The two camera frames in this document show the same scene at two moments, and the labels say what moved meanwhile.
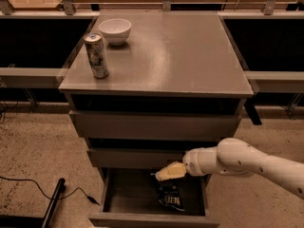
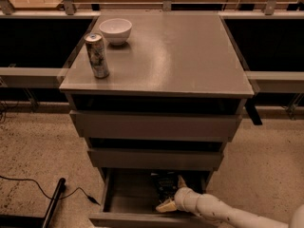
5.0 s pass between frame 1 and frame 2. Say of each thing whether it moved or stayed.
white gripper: moved
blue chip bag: stayed
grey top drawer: stayed
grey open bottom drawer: stayed
